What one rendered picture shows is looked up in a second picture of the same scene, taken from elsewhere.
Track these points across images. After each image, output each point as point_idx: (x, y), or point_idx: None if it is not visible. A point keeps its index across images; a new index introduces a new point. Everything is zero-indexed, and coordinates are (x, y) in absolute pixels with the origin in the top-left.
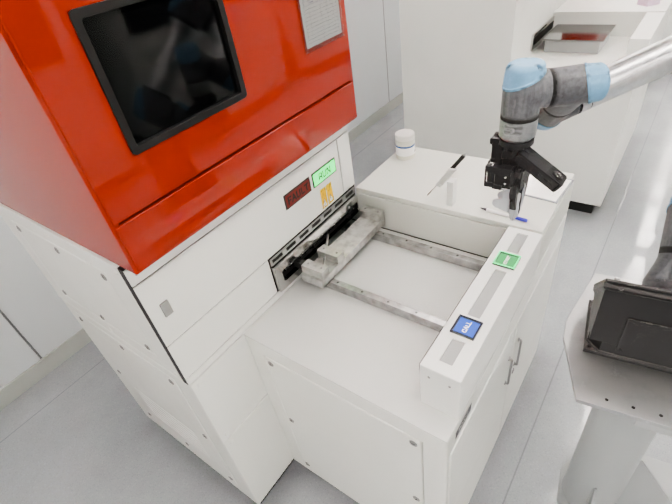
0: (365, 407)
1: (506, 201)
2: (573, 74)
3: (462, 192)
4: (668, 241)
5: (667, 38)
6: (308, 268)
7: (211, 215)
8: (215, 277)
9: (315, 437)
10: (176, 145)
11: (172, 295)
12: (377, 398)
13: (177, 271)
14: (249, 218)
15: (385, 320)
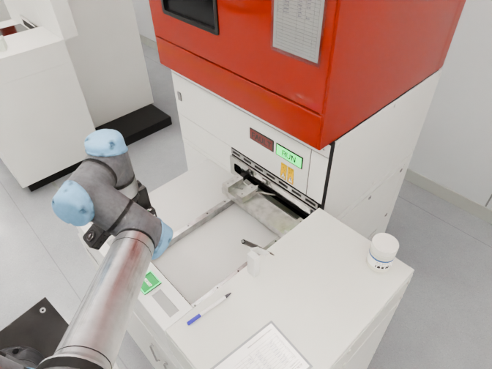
0: None
1: None
2: (72, 173)
3: (270, 290)
4: (27, 361)
5: (86, 330)
6: (231, 177)
7: (189, 76)
8: (201, 113)
9: None
10: (179, 25)
11: (183, 94)
12: None
13: (187, 87)
14: (225, 110)
15: (179, 226)
